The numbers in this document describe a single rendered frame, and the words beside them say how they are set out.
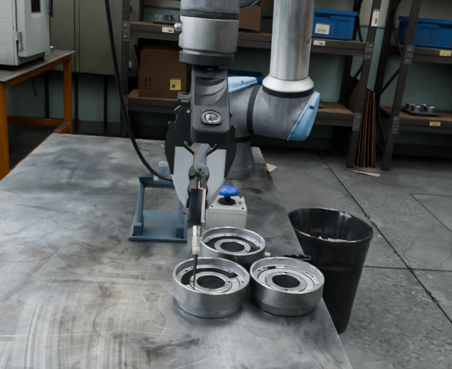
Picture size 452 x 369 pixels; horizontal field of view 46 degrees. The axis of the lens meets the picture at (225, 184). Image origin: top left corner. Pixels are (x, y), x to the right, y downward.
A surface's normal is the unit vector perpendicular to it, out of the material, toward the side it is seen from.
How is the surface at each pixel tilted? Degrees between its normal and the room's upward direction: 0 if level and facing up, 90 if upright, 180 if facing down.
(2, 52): 90
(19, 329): 0
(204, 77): 32
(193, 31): 90
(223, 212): 90
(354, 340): 0
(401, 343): 0
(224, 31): 89
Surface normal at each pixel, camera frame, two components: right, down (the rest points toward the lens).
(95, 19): 0.05, 0.33
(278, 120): -0.33, 0.47
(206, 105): 0.11, -0.62
